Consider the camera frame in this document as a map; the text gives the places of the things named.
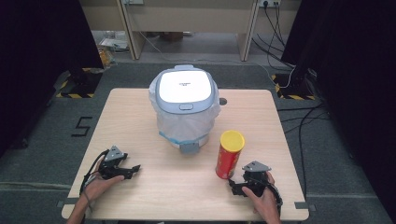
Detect white wall power outlet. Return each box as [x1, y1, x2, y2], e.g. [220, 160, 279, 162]
[257, 0, 282, 8]

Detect black floor cables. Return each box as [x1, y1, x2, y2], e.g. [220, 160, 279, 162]
[276, 102, 332, 200]

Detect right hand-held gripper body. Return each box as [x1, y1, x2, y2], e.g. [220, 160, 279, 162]
[241, 160, 273, 198]

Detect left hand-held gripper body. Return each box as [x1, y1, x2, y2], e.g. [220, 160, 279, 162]
[98, 145, 129, 181]

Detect white plastic bin liner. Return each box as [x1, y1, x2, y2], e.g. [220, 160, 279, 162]
[148, 73, 222, 145]

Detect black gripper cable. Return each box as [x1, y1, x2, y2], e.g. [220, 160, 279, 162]
[263, 177, 284, 217]
[78, 148, 110, 214]

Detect black cables from outlet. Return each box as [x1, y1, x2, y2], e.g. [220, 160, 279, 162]
[251, 3, 296, 72]

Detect hazard-striped stand base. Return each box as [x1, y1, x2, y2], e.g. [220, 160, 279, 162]
[55, 67, 105, 100]
[270, 73, 317, 101]

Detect person's left hand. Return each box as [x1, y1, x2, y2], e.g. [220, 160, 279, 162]
[83, 156, 125, 203]

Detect blue-grey trash bin white lid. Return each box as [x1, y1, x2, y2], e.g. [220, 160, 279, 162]
[154, 63, 218, 155]

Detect clutter of packets on floor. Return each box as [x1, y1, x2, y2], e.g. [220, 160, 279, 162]
[92, 30, 131, 68]

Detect red chips can yellow lid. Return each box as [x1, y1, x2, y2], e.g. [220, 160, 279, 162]
[215, 130, 246, 180]

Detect grey tape strip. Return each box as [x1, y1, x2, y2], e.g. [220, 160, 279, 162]
[293, 201, 317, 213]
[56, 197, 79, 208]

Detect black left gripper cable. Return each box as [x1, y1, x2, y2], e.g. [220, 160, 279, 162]
[78, 148, 110, 214]

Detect black curtain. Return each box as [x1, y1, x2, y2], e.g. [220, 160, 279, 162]
[0, 0, 105, 158]
[280, 0, 396, 216]

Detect person's right hand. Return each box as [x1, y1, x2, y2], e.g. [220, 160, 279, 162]
[241, 170, 282, 218]

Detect beige office desk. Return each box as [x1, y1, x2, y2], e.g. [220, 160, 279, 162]
[78, 0, 303, 63]

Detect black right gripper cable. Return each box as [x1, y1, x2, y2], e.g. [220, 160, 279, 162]
[263, 177, 284, 217]

